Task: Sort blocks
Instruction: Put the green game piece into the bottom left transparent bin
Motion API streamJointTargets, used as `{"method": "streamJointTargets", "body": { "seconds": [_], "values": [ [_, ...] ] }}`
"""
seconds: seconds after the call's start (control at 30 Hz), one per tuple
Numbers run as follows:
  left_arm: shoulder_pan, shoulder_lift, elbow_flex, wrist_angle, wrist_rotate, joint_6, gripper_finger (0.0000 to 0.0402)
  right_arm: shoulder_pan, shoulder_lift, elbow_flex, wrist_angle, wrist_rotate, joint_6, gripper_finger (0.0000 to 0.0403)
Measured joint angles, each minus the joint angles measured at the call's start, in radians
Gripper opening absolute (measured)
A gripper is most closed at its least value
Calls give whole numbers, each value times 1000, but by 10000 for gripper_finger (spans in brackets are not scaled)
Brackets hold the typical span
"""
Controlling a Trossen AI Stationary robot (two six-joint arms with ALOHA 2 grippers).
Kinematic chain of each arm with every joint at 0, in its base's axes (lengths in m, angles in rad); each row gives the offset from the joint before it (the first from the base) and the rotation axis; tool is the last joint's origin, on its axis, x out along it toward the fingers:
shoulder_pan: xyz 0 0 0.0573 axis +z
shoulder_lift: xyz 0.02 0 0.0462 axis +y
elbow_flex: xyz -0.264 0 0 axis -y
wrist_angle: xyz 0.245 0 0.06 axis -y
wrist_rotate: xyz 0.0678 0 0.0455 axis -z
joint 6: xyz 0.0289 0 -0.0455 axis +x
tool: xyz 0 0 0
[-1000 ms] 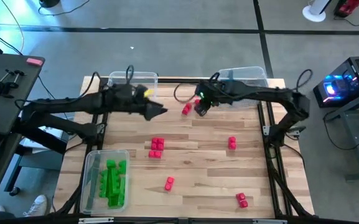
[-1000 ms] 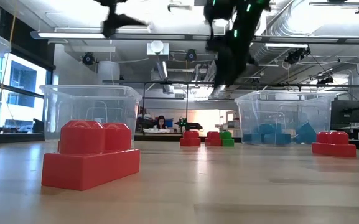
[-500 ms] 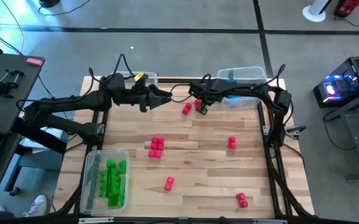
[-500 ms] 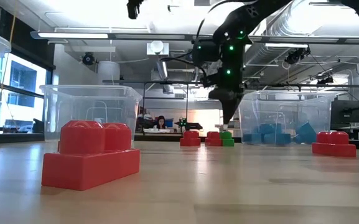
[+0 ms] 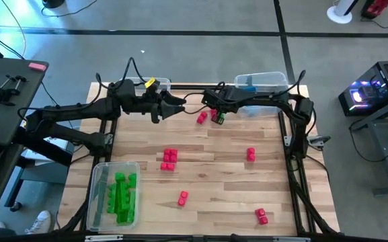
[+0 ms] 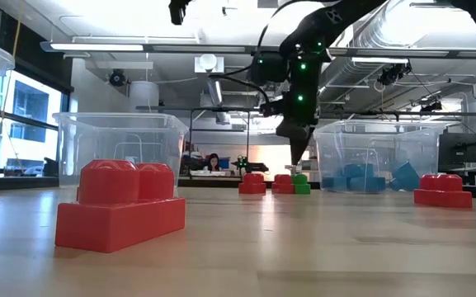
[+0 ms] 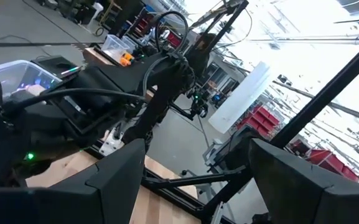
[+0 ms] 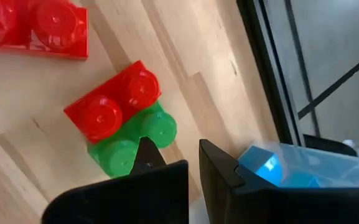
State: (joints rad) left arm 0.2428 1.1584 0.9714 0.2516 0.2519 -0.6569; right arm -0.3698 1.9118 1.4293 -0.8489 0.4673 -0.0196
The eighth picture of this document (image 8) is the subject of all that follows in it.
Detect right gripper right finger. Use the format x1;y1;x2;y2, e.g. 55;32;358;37
199;139;359;224

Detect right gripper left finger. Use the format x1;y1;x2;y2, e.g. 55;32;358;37
41;136;189;224

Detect blue toy building block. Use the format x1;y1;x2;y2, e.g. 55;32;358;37
238;145;285;188

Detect green toy building block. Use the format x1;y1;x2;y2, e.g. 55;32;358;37
86;101;178;179

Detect red toy building block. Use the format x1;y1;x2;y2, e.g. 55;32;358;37
0;0;90;60
63;60;162;144

